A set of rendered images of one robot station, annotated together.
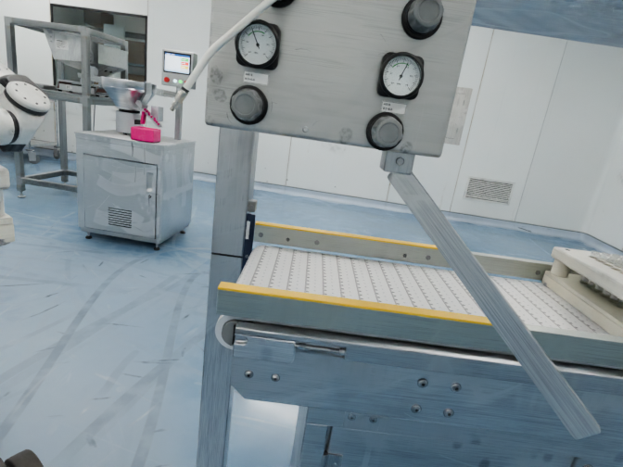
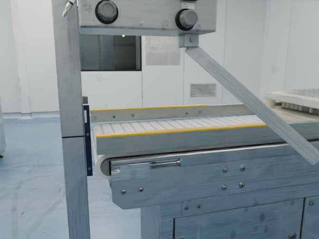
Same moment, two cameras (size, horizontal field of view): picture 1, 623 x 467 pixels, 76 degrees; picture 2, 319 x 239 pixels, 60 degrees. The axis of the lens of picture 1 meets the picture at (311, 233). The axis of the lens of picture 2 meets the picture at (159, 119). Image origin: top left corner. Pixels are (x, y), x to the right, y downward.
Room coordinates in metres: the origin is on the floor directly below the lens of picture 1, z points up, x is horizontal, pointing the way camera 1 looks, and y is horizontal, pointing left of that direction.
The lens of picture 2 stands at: (-0.06, 0.10, 1.02)
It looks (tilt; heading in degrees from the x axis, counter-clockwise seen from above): 12 degrees down; 346
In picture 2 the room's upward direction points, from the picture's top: straight up
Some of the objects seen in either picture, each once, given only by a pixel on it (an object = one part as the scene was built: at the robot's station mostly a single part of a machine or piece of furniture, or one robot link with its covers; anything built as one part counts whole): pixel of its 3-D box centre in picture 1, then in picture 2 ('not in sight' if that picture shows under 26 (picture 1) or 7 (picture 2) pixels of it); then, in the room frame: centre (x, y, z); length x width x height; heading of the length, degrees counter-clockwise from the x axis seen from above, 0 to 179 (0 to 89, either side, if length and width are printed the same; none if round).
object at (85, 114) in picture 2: (246, 266); (88, 141); (0.69, 0.11, 0.81); 0.02 x 0.01 x 0.20; 91
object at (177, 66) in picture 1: (177, 96); not in sight; (3.07, 1.12, 1.07); 0.23 x 0.10 x 0.62; 86
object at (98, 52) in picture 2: not in sight; (104, 40); (5.40, -0.25, 1.43); 1.38 x 0.01 x 1.16; 86
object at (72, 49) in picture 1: (87, 122); not in sight; (3.53, 2.06, 0.75); 1.43 x 1.06 x 1.50; 86
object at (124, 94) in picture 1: (137, 108); not in sight; (3.00, 1.38, 0.95); 0.49 x 0.36 x 0.37; 86
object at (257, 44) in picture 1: (258, 44); not in sight; (0.37, 0.07, 1.14); 0.04 x 0.01 x 0.04; 91
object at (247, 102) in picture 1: (247, 97); (107, 6); (0.36, 0.07, 1.10); 0.03 x 0.02 x 0.04; 91
